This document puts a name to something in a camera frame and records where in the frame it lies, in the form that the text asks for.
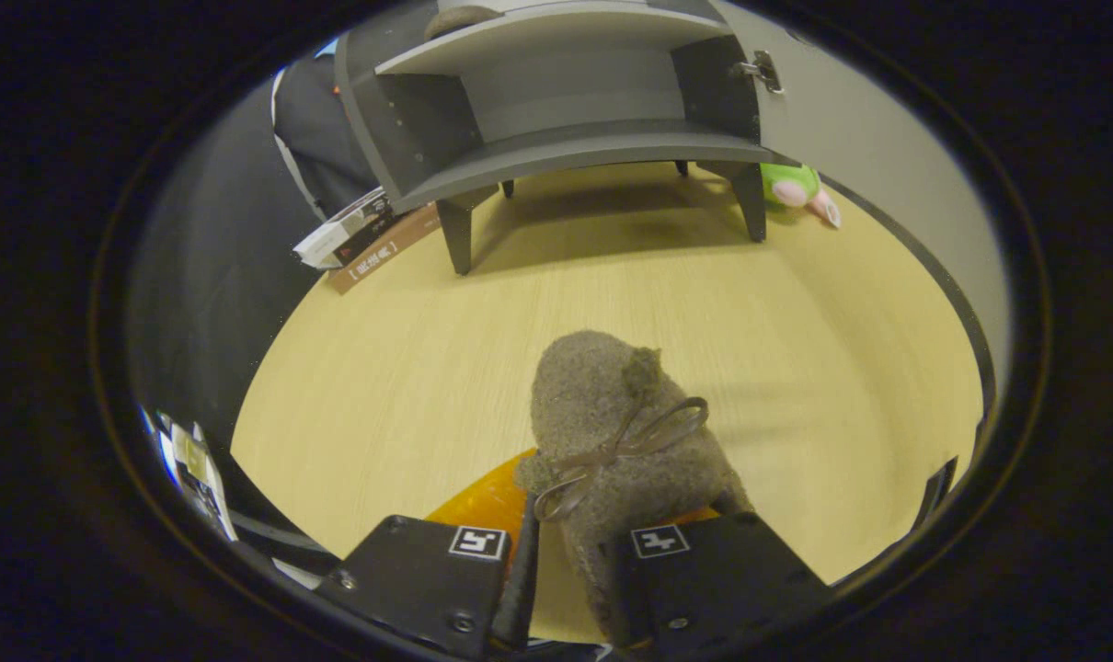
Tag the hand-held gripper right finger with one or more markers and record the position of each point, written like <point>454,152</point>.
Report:
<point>731,579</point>

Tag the brown book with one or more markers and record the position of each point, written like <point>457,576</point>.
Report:
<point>382,257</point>

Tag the grey shoe cabinet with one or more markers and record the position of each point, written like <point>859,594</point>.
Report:
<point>575,147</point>

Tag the green pink plush toy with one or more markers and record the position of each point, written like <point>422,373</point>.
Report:
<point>786,184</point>

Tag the metal door hinge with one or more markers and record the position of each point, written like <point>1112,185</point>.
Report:
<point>761,72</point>

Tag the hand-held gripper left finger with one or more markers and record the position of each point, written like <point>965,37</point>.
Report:
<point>518,588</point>

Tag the black backdrop cloth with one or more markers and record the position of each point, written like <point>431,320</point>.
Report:
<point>216,276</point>

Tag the small black box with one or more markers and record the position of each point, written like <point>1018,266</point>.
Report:
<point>938,492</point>

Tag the colourful blurred items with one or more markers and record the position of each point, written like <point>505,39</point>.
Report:
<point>193,460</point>

